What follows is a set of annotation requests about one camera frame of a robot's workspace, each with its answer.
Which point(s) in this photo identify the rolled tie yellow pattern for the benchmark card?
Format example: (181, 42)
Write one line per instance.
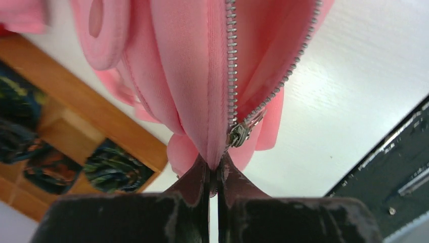
(21, 105)

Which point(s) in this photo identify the wooden compartment tray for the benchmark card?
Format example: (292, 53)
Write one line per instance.
(75, 120)

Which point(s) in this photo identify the rolled tie orange pattern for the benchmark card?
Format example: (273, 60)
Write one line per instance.
(51, 170)

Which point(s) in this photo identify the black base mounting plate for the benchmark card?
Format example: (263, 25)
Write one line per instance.
(392, 179)

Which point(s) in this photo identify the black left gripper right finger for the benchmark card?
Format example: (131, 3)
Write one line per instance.
(247, 214)

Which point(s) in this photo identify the aluminium rail frame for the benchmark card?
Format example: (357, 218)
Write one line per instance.
(414, 232)

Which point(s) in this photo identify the rolled tie green leaves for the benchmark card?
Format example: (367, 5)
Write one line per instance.
(112, 169)

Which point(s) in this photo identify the pink jacket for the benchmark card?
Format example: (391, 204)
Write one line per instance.
(213, 72)

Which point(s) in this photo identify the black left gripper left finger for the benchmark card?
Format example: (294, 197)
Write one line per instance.
(179, 214)

